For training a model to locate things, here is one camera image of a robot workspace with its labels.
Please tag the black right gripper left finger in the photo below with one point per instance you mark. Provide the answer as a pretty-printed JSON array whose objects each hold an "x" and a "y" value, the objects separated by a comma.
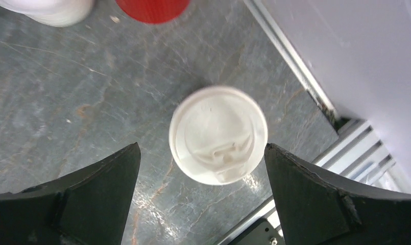
[{"x": 88, "y": 206}]

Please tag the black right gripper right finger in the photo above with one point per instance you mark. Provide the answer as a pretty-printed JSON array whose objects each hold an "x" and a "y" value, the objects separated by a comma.
[{"x": 317, "y": 206}]

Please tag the red cup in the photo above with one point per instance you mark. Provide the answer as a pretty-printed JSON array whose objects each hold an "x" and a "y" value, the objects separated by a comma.
[{"x": 153, "y": 11}]

